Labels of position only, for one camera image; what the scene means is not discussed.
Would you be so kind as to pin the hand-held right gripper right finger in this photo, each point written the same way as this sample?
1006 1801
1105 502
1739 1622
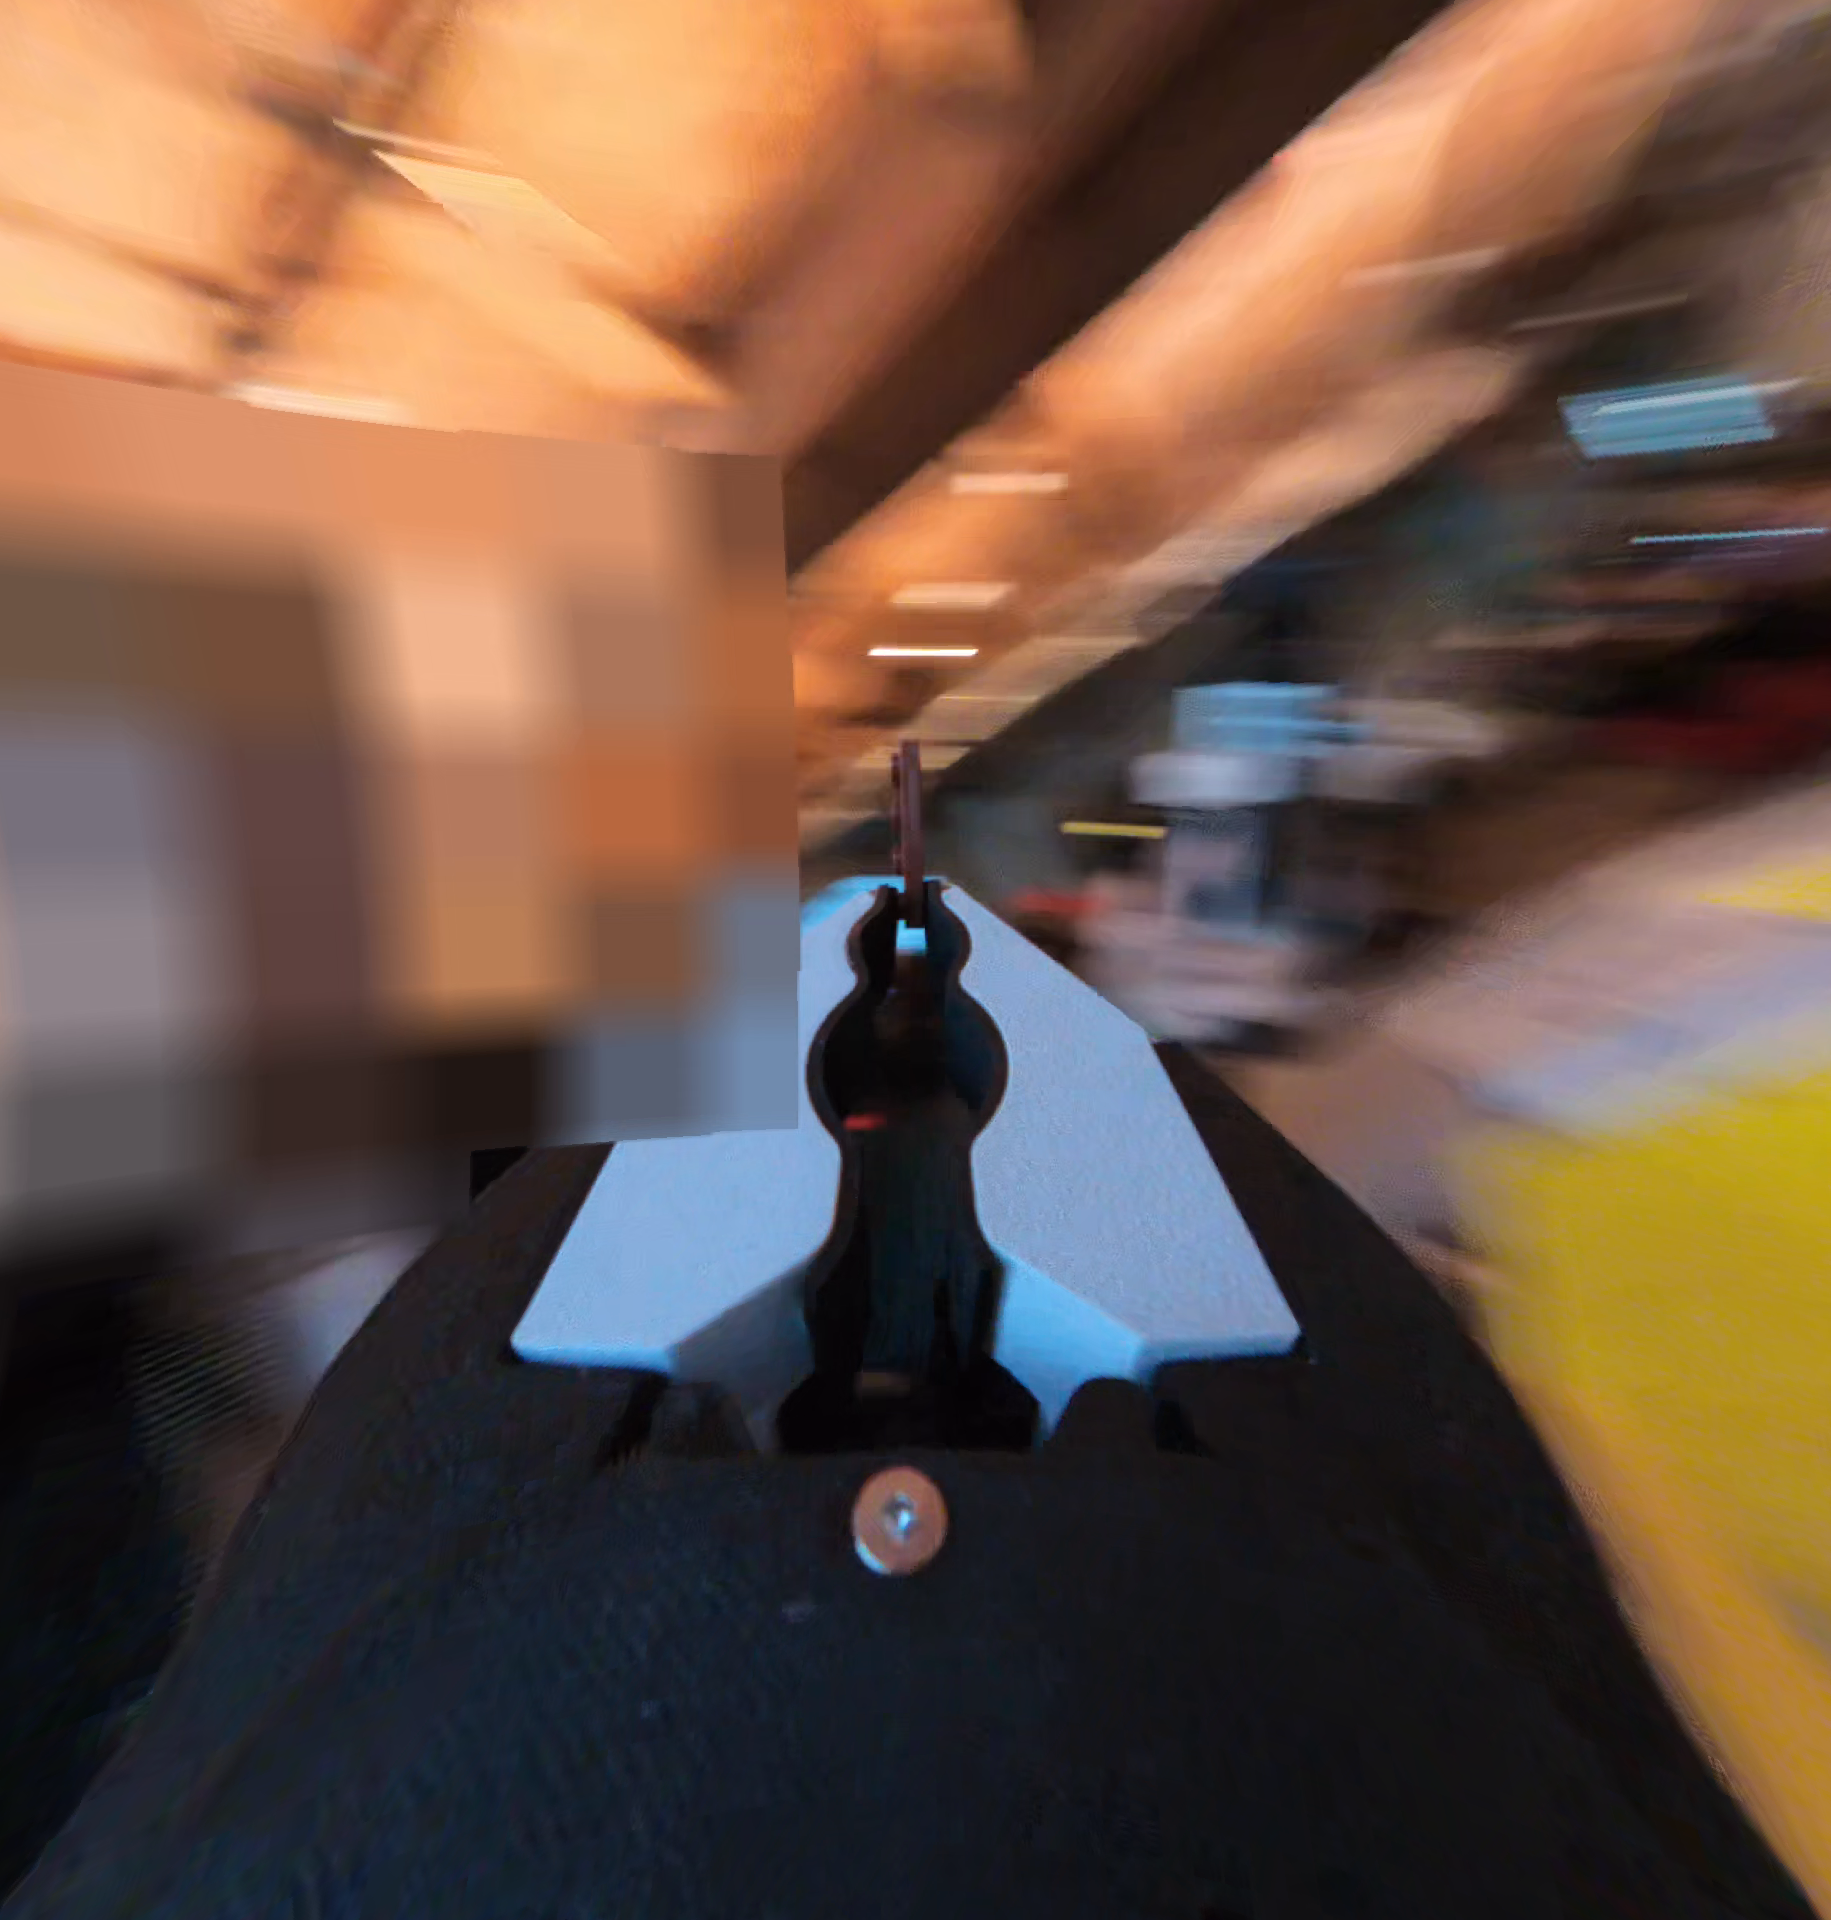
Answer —
1129 1202

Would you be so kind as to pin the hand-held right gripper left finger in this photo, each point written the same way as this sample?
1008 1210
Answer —
677 1278

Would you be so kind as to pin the brown rectangular brick plate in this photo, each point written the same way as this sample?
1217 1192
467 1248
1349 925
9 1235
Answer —
904 824

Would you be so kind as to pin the yellow plastic bin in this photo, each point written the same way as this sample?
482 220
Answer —
1681 1350

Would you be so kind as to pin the yellow sticky note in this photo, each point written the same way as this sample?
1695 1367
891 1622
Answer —
1801 888

